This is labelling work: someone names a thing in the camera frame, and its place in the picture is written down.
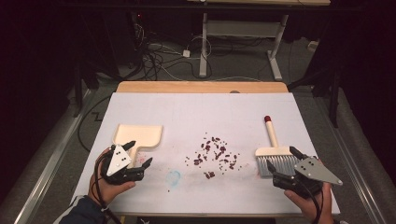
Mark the white power adapter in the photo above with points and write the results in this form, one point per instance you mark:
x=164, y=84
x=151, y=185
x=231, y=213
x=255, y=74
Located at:
x=186, y=53

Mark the cream brush with grey bristles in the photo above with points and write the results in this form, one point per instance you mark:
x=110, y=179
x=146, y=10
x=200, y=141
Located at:
x=274, y=152

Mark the white table cover sheet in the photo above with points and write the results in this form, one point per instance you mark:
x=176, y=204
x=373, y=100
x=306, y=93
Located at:
x=199, y=112

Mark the person's right hand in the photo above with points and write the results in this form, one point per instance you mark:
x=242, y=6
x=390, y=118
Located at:
x=311, y=208

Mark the cream plastic dustpan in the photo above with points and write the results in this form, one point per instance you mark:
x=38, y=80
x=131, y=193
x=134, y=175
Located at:
x=140, y=135

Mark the white metal desk frame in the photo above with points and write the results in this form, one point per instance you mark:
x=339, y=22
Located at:
x=241, y=28

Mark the black metal stand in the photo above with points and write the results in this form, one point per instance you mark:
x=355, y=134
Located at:
x=333, y=93

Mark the scattered red beans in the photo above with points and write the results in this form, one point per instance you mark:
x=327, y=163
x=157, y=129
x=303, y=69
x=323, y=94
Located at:
x=218, y=154

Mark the person's left hand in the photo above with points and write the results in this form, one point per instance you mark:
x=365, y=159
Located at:
x=106, y=191

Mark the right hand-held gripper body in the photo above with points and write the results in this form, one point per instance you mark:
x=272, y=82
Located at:
x=314, y=171

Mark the wooden board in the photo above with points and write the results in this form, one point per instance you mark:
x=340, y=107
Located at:
x=199, y=87

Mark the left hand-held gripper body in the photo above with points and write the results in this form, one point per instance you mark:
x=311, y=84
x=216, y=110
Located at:
x=120, y=160

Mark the metal floor rail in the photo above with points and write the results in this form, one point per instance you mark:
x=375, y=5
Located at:
x=53, y=161
x=351, y=161

